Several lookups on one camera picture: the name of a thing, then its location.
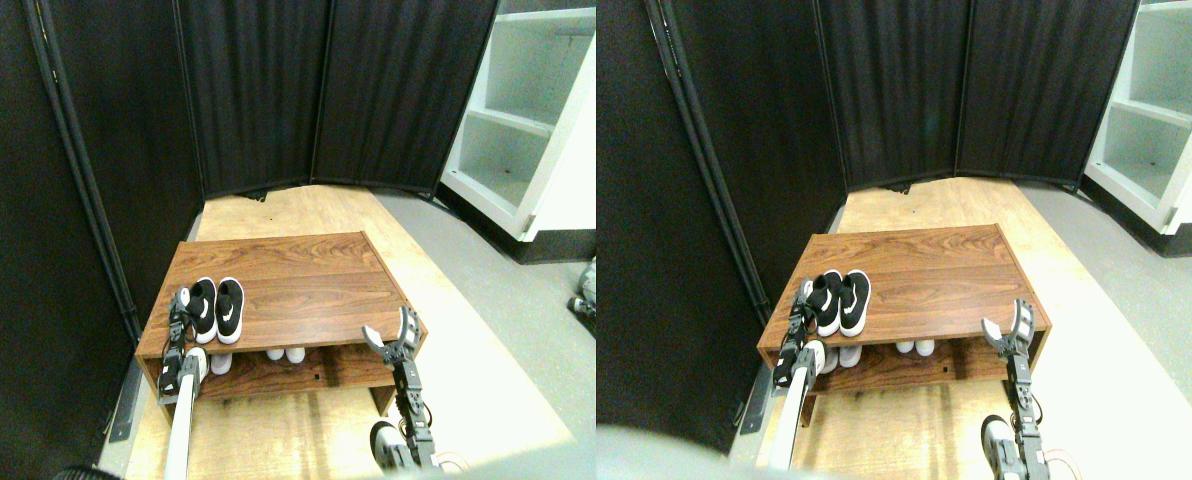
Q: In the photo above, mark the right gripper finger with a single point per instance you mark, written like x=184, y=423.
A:
x=993, y=331
x=374, y=339
x=1027, y=320
x=411, y=328

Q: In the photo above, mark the black shoe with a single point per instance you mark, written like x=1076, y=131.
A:
x=229, y=310
x=203, y=312
x=824, y=304
x=855, y=302

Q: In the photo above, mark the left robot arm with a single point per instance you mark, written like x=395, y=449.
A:
x=791, y=425
x=181, y=430

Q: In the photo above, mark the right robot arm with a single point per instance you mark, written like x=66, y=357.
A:
x=1001, y=450
x=388, y=448

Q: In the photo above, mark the white shoe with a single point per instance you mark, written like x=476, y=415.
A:
x=831, y=360
x=925, y=347
x=296, y=354
x=275, y=354
x=221, y=363
x=850, y=356
x=904, y=347

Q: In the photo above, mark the brown shoe rack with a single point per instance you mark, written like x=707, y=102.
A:
x=941, y=265
x=306, y=275

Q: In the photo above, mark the black curtain stand pole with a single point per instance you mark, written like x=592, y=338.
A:
x=78, y=170
x=701, y=165

